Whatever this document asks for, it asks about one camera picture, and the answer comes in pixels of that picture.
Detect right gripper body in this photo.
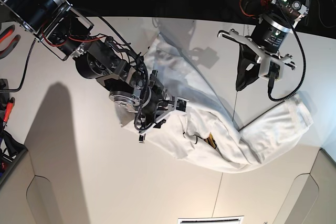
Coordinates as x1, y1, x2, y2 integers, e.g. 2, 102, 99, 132
134, 70, 186, 143

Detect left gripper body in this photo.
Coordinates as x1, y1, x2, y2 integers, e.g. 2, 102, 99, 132
217, 14, 296, 80

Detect white printed t-shirt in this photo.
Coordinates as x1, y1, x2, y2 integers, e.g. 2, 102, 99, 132
115, 17, 314, 174

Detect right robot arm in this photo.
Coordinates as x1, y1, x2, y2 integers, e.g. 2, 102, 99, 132
1, 0, 187, 142

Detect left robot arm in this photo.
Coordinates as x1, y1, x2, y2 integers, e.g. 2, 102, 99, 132
217, 0, 309, 91

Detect white vent grille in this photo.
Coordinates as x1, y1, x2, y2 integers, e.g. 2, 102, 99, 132
177, 216, 244, 224

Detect orange grey pliers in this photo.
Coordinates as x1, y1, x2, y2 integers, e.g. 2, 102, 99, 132
0, 25, 21, 60

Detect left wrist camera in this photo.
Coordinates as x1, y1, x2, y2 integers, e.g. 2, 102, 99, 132
264, 61, 281, 80

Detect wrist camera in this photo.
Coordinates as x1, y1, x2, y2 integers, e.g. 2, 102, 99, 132
174, 97, 188, 114
264, 61, 281, 80

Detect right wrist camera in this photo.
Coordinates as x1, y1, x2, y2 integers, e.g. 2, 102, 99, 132
174, 97, 188, 114

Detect white looped cable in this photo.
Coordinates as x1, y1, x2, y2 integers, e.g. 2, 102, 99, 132
309, 0, 336, 28

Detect red handled tool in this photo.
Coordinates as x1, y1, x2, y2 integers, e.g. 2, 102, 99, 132
2, 97, 15, 130

